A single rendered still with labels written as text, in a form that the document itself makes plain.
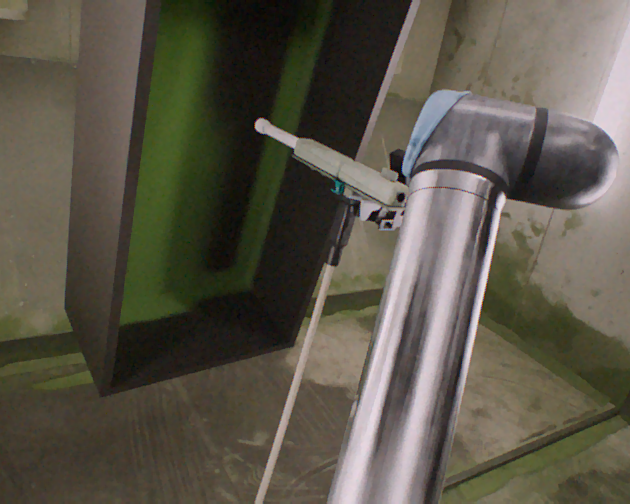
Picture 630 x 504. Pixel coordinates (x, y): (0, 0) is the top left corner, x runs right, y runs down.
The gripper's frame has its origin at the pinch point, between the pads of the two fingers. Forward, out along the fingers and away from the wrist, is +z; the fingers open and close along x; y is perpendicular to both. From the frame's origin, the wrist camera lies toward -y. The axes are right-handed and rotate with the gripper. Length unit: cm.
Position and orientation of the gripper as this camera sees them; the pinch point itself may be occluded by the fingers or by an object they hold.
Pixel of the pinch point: (348, 189)
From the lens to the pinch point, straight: 105.0
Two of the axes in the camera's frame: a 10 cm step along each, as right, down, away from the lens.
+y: -2.8, 8.9, 3.5
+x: -6.0, -4.5, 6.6
